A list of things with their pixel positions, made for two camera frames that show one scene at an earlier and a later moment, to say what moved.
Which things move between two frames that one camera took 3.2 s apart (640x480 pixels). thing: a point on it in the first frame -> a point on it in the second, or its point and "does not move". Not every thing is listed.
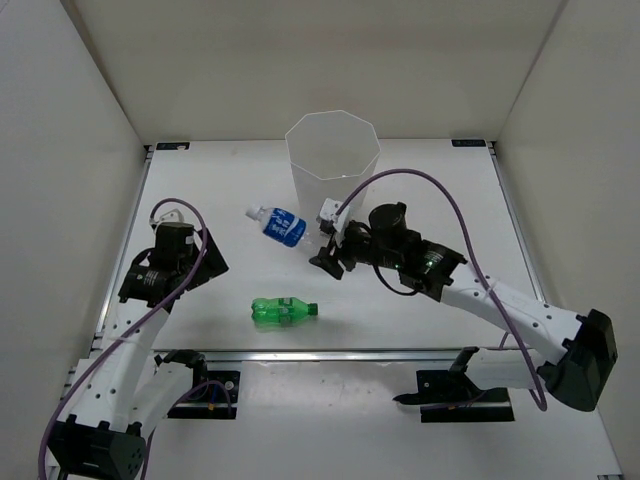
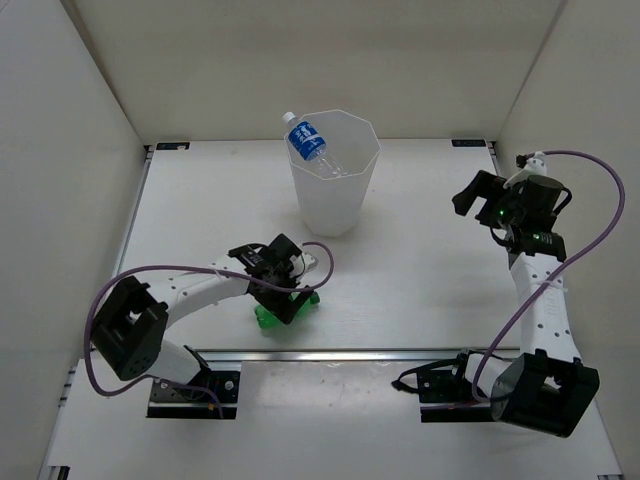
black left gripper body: x=189 y=262 -> x=274 y=299
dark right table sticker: x=469 y=143 does not move
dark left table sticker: x=172 y=145 does not move
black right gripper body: x=360 y=245 -> x=516 y=213
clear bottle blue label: x=279 y=226 -> x=307 y=141
